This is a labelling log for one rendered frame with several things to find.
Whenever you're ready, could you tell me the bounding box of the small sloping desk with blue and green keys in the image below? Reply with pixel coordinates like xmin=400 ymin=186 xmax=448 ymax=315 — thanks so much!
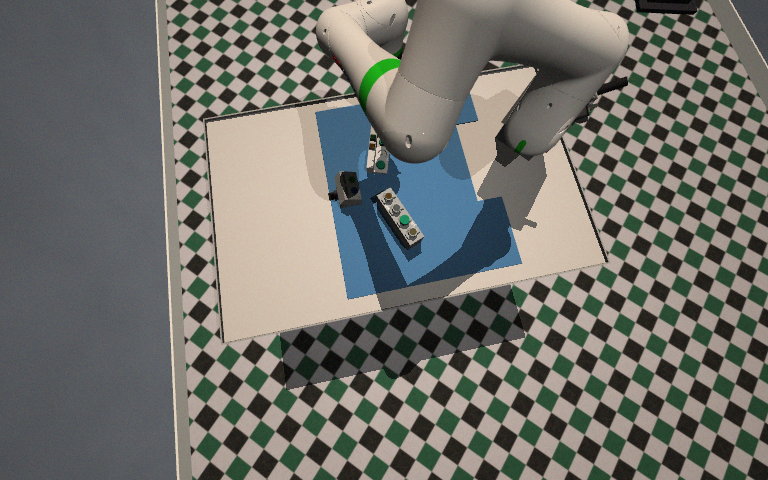
xmin=328 ymin=171 xmax=363 ymax=208

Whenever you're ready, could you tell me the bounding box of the blue flat mat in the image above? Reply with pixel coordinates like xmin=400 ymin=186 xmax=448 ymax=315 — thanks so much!
xmin=315 ymin=104 xmax=522 ymax=299

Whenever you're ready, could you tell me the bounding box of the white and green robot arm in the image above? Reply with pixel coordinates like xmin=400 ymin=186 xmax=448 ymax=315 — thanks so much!
xmin=316 ymin=0 xmax=629 ymax=164

